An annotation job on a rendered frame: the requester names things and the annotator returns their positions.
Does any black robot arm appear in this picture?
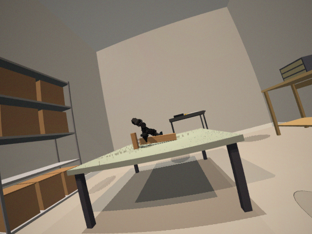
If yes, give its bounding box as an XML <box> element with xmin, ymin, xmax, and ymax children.
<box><xmin>131</xmin><ymin>118</ymin><xmax>159</xmax><ymax>136</ymax></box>

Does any brown wooden post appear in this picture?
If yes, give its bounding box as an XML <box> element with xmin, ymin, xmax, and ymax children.
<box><xmin>130</xmin><ymin>133</ymin><xmax>139</xmax><ymax>149</ymax></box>

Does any brown wooden plank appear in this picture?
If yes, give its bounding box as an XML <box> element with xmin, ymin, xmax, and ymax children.
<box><xmin>137</xmin><ymin>133</ymin><xmax>177</xmax><ymax>145</ymax></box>

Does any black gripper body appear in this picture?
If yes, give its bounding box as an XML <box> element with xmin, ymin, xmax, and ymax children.
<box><xmin>140</xmin><ymin>128</ymin><xmax>150</xmax><ymax>137</ymax></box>

